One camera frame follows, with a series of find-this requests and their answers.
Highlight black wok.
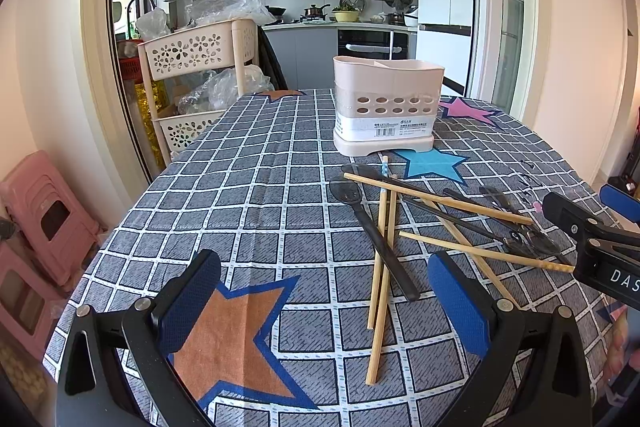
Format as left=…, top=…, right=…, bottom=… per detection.
left=266, top=6, right=286, bottom=19

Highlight person right hand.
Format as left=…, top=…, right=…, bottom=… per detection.
left=603, top=307, right=640, bottom=384

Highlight grey checkered star tablecloth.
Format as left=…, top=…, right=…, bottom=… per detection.
left=42, top=90, right=617, bottom=426

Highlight yellow bowl with greens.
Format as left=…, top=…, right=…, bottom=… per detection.
left=332, top=6, right=360, bottom=23

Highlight black kitchen faucet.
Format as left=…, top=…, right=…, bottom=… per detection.
left=126, top=0, right=156, bottom=28

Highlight beige tiered storage cart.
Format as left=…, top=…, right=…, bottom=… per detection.
left=137, top=19, right=258, bottom=163

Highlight black utensil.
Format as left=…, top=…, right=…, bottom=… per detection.
left=341, top=164, right=535, bottom=259

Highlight black built-in oven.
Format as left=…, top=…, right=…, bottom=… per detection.
left=337, top=28, right=409, bottom=60

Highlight cooking pot with lid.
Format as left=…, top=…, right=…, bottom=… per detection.
left=300, top=4, right=329, bottom=21

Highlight blue patterned chopstick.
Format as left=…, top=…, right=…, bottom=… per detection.
left=381, top=155, right=390, bottom=177

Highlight black plastic spoon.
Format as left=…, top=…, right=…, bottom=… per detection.
left=329, top=179, right=420, bottom=301

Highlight clear plastic bags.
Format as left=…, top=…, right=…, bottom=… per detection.
left=186, top=0, right=277, bottom=26

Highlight bamboo chopstick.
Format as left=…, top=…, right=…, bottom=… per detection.
left=366, top=191, right=397, bottom=386
left=367, top=189, right=388, bottom=329
left=343, top=173, right=533, bottom=225
left=399, top=231, right=575, bottom=273
left=421, top=200, right=520, bottom=309

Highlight pink plastic stool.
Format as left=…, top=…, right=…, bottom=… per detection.
left=1, top=242, right=66, bottom=361
left=1, top=151, right=101, bottom=287

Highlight beige plastic utensil holder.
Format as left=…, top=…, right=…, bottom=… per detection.
left=333, top=56, right=444, bottom=156

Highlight metal spoon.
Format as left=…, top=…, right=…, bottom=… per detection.
left=478, top=184, right=566, bottom=258
left=441, top=186, right=564, bottom=258

